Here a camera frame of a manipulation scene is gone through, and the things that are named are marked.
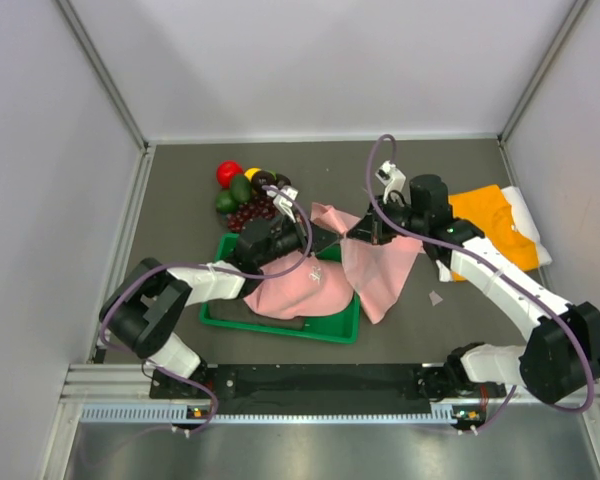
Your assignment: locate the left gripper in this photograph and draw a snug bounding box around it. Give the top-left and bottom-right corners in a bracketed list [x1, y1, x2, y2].
[256, 209, 342, 268]

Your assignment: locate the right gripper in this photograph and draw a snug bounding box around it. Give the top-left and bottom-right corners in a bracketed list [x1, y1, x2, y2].
[348, 194, 428, 246]

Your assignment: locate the pink plastic bag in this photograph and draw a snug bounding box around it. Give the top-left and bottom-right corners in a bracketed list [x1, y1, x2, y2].
[311, 202, 424, 324]

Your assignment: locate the dark red grape bunch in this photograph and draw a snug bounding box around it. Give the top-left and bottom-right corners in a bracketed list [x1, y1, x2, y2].
[226, 195, 278, 233]

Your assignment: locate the dark brown fruit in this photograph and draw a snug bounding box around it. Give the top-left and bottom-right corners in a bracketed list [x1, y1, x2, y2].
[251, 170, 276, 194]

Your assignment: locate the green avocado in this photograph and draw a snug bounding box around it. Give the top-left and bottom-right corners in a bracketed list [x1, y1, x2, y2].
[229, 174, 252, 204]

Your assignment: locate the red tomato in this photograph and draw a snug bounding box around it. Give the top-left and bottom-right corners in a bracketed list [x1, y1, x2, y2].
[216, 160, 243, 189]

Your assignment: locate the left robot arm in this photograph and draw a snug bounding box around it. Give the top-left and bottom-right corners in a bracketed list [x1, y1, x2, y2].
[99, 218, 351, 397]

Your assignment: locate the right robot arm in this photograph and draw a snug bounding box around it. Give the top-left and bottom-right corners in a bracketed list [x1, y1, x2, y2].
[346, 171, 600, 404]

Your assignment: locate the pink baseball cap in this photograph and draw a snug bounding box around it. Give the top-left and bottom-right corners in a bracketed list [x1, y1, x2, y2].
[244, 256, 354, 321]

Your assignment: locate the dark kiwi fruit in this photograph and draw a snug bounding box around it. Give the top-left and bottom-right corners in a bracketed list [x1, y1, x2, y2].
[276, 174, 292, 190]

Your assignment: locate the green plastic tray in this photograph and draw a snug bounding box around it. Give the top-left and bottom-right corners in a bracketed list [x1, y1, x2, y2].
[199, 245, 360, 344]

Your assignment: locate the yellow lemon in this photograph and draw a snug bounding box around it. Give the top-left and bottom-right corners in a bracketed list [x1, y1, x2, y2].
[244, 167, 261, 181]

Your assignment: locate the dark olive folded cloth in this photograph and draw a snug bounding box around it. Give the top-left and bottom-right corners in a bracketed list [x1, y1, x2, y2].
[208, 300, 305, 331]

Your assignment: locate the orange folded t-shirt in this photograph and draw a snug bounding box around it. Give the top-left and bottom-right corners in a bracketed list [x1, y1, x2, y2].
[449, 185, 541, 271]

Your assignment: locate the white folded cloth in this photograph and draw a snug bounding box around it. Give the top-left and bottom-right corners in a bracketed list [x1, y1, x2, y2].
[435, 185, 554, 284]

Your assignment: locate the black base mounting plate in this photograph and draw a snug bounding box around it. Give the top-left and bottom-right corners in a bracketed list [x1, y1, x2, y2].
[148, 362, 461, 401]

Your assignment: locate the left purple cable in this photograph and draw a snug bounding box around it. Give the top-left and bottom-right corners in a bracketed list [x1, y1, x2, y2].
[98, 184, 314, 436]

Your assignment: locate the purple cable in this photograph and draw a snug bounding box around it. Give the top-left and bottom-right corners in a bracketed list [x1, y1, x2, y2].
[367, 133, 596, 436]
[98, 184, 314, 436]

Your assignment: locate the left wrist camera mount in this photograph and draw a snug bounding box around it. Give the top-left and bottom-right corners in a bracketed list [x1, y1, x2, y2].
[270, 185, 298, 222]

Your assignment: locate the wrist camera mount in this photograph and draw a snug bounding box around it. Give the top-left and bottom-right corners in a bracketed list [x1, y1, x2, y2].
[375, 160, 406, 203]
[270, 185, 298, 222]

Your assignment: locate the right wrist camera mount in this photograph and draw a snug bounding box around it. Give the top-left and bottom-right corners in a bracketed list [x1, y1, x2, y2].
[375, 160, 406, 203]

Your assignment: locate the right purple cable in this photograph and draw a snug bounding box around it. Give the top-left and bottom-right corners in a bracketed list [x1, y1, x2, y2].
[367, 133, 596, 436]

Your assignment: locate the aluminium frame rail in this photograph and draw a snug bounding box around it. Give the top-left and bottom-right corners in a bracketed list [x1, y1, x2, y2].
[59, 363, 600, 401]

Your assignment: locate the grey slotted cable duct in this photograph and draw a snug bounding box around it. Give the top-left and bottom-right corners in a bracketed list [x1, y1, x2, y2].
[79, 403, 486, 425]

